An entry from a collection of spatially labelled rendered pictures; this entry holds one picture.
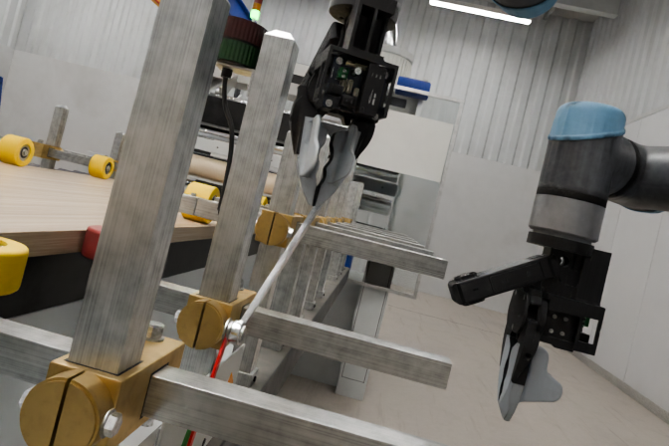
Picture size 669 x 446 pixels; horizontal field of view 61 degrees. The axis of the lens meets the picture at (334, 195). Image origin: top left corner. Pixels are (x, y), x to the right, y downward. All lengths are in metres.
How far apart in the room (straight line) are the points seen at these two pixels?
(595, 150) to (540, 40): 9.64
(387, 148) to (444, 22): 7.12
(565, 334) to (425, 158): 2.54
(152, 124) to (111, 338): 0.14
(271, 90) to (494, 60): 9.50
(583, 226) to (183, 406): 0.44
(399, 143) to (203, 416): 2.80
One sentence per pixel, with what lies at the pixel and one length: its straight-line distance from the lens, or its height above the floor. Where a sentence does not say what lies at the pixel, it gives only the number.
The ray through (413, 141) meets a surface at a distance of 3.17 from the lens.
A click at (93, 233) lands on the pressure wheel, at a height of 0.90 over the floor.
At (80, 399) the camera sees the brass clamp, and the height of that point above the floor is 0.85.
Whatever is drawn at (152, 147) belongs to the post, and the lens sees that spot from 0.39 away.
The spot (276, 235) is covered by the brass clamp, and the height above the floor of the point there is 0.94.
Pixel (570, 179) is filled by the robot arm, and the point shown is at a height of 1.09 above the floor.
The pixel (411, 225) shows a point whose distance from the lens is 3.14.
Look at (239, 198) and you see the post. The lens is 0.62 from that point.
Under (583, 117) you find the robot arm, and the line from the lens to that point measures 0.67.
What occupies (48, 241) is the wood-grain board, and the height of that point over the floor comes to 0.89.
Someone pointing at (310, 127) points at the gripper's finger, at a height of 1.07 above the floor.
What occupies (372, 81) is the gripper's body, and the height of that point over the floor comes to 1.12.
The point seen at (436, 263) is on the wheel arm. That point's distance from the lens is 0.90.
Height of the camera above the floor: 1.00
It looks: 1 degrees up
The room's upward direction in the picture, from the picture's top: 14 degrees clockwise
